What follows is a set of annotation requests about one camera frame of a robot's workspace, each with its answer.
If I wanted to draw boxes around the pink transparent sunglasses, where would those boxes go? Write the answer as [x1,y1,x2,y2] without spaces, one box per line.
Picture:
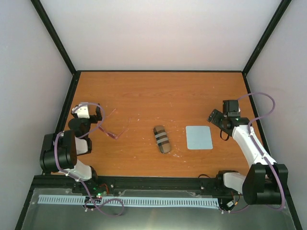
[98,108,130,140]

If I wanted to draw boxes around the light blue cleaning cloth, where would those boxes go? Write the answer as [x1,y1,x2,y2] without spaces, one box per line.
[186,126,213,150]

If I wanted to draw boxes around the plaid brown glasses case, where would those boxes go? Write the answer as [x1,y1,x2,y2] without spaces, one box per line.
[153,126,171,154]

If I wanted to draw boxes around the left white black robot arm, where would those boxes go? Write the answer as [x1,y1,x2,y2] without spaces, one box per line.
[40,103,105,193]

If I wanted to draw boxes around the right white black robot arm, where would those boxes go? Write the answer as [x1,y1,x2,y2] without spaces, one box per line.
[208,100,288,209]

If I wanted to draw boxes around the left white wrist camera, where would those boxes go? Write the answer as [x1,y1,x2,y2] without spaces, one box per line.
[71,102,90,119]

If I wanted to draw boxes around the black aluminium mounting rail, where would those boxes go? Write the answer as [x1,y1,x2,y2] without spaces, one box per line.
[31,174,236,196]

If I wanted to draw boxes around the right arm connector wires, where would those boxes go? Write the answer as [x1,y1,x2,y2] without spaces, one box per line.
[225,191,241,209]

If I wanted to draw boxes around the light blue slotted cable duct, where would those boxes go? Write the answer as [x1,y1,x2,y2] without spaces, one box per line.
[37,195,219,209]

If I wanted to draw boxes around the black enclosure frame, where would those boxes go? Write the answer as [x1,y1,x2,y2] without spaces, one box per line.
[15,0,303,230]

